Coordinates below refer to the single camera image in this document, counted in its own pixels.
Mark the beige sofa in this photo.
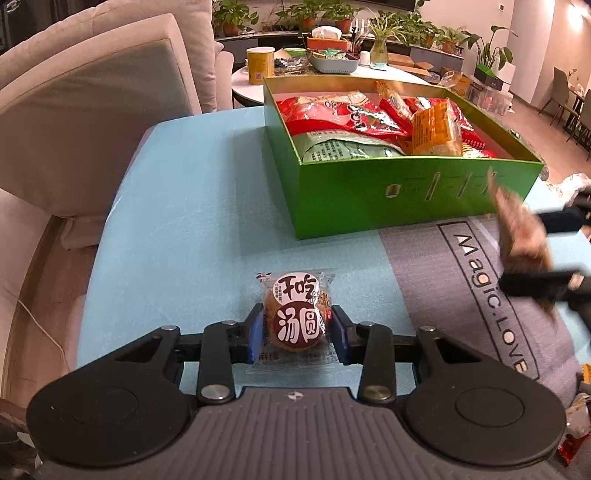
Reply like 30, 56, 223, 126
0, 0, 236, 259

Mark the orange tissue box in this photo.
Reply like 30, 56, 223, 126
305, 26, 349, 52

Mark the round brown cookie packet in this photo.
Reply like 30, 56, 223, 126
249, 269, 337, 375

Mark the white round table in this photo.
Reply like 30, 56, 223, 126
231, 66, 431, 107

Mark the blue snack tray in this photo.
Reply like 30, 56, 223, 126
308, 49, 359, 75

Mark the grey dining chair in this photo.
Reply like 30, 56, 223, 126
538, 68, 583, 133

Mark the green cardboard box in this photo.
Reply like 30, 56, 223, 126
264, 83, 544, 240

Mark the glass vase with plant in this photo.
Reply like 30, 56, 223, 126
369, 12, 406, 70

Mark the orange cake snack packet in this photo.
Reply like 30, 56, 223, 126
405, 97, 463, 157

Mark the yellow canister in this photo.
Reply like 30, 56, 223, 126
246, 46, 276, 85

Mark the green snack packet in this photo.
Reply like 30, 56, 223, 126
291, 130, 405, 163

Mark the brown nut snack packet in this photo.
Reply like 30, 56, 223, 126
486, 165, 557, 319

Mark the large red rice cracker bag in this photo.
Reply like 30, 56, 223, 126
276, 91, 411, 143

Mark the red pleated snack packet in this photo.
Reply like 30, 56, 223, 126
450, 100, 497, 159

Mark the light blue play mat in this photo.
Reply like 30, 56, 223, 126
75, 106, 591, 407

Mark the beige cake snack packet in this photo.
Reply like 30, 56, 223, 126
376, 80, 413, 122

